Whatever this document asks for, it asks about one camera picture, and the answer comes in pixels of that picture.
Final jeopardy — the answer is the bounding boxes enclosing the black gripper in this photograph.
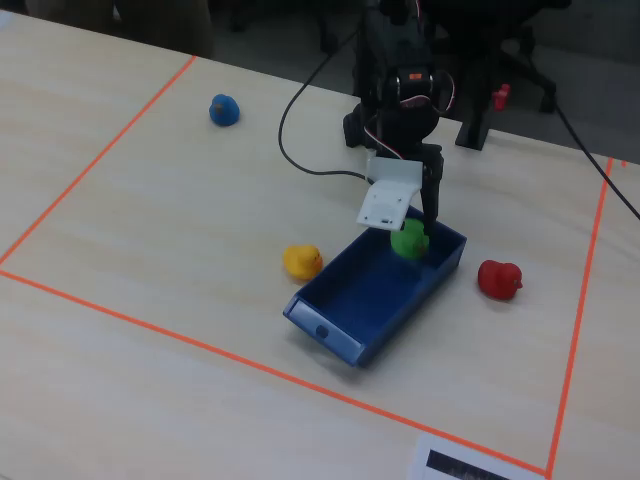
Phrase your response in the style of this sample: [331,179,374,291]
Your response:
[342,97,445,237]

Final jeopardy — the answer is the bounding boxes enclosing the green rubber duck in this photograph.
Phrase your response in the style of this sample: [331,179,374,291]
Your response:
[389,217,431,260]

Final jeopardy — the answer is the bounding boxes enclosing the red rubber duck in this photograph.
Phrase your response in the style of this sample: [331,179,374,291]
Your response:
[476,259,524,302]

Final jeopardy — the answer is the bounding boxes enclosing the blue rectangular plastic box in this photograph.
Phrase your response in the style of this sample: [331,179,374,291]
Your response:
[282,214,469,369]

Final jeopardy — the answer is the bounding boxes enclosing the yellow rubber duck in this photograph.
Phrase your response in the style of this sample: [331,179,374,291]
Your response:
[282,243,325,281]

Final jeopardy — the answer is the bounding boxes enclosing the blue rubber duck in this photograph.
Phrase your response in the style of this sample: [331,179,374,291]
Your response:
[208,93,241,127]

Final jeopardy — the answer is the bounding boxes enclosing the black table clamp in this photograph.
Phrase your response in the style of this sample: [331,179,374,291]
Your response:
[453,97,495,151]

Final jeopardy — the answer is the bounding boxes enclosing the orange tape line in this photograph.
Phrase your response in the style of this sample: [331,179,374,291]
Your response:
[0,268,550,476]
[545,156,615,479]
[0,54,199,266]

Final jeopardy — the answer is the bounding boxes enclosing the white paper with black bar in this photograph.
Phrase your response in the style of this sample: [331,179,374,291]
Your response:
[406,432,547,480]

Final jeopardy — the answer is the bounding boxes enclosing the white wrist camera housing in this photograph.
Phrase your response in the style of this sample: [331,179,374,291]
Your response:
[355,156,424,232]

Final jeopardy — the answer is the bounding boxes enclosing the red white servo wires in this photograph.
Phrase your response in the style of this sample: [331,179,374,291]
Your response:
[363,67,459,162]

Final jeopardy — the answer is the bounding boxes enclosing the red clamp handle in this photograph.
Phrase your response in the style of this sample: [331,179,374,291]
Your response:
[491,83,513,113]

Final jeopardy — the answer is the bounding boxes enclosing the black camera cable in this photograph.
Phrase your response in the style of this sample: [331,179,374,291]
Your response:
[277,47,372,182]

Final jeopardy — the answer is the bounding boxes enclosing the black cable across table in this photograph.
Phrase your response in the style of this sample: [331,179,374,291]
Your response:
[550,97,640,222]

